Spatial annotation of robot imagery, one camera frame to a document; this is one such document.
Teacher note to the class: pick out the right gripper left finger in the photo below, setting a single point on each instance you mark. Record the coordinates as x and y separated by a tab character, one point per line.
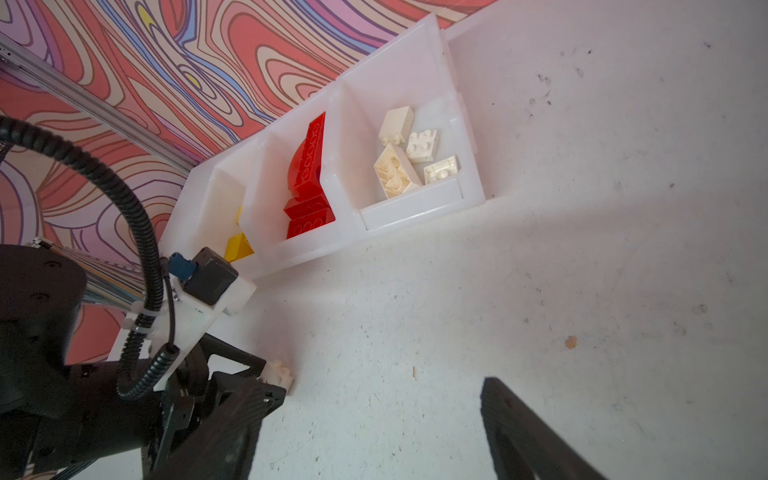
224	445

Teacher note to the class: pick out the small white lego brick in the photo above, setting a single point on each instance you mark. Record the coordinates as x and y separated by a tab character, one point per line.
276	373

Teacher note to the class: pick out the red lego brick front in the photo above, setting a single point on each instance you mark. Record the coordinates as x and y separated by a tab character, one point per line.
297	208

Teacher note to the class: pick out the red arch lego piece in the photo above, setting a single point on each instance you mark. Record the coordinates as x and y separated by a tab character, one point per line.
305	168

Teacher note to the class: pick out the yellow lego brick front bin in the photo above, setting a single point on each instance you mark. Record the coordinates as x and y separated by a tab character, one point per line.
237	248

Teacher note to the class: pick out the white lego plate studded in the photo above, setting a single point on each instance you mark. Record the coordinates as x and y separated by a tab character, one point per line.
422	146

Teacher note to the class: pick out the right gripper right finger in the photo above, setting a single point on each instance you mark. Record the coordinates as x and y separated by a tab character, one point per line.
522	445

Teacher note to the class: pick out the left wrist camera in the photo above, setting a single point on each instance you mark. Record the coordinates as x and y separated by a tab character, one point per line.
198	301

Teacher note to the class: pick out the white three-compartment bin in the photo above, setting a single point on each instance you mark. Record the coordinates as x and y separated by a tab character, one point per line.
244	189

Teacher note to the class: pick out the white long lego plate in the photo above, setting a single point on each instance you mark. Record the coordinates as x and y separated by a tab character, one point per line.
395	172

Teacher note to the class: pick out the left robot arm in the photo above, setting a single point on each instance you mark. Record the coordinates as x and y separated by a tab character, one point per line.
59	418

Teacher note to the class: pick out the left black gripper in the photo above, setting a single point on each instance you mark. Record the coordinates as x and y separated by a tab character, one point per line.
211	373

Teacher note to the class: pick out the white lego block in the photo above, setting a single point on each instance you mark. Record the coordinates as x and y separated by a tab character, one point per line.
396	126

